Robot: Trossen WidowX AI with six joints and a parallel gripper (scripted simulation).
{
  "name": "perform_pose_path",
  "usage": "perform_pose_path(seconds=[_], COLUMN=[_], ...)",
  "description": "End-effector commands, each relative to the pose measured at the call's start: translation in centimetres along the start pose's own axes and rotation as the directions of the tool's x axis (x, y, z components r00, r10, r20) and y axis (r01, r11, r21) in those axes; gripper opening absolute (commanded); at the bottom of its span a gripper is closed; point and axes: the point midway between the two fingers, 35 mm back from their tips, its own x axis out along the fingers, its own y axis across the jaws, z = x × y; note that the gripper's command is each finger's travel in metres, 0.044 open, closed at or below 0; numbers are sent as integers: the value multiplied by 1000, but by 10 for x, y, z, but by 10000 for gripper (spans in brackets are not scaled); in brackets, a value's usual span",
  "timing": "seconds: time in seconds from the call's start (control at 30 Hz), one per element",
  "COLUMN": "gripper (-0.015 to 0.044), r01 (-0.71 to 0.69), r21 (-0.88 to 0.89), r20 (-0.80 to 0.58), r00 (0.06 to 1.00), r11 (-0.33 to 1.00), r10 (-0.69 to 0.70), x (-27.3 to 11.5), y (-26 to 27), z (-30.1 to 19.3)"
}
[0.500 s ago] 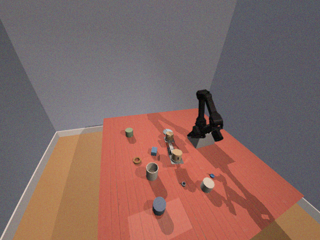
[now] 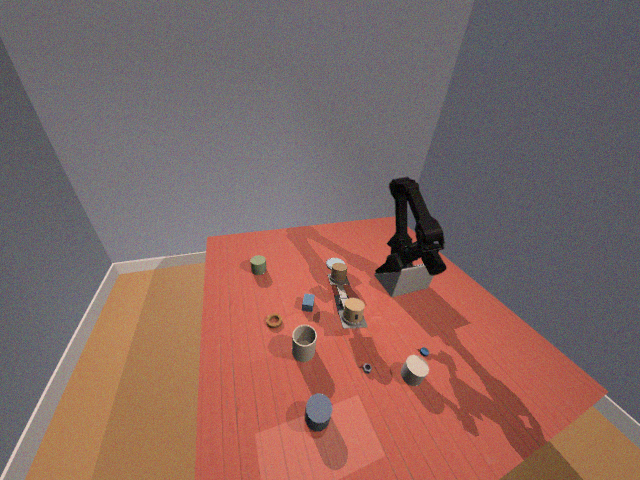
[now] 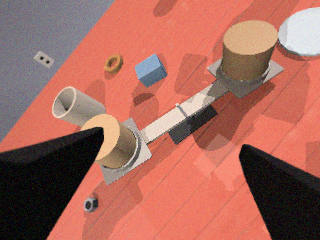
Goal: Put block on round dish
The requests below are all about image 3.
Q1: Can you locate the grey cylindrical cup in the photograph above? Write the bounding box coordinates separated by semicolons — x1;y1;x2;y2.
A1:
52;86;106;127

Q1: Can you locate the white round dish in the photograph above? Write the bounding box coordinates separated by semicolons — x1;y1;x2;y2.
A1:
278;7;320;56

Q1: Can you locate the small brown ring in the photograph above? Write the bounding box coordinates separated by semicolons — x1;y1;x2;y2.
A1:
104;53;123;74

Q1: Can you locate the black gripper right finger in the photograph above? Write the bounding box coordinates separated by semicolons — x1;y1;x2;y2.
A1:
239;144;320;240

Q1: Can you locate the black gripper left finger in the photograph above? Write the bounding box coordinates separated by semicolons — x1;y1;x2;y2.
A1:
0;127;104;240

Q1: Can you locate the grey hex nut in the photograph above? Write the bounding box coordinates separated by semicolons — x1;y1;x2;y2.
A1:
84;197;99;213

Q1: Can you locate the light blue cube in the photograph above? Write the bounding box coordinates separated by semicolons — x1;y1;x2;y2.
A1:
135;53;167;88

